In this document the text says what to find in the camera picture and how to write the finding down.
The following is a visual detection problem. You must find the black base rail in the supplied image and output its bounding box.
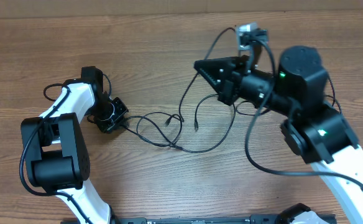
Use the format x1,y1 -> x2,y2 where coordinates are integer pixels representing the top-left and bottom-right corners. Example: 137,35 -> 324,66
111,203 -> 337,224

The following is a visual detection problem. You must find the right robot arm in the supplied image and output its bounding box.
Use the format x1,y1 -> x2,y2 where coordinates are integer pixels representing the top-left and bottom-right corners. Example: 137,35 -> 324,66
194,46 -> 363,223

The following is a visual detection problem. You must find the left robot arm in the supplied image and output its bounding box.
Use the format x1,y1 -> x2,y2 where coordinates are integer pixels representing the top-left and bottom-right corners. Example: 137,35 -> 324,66
19,66 -> 128,223

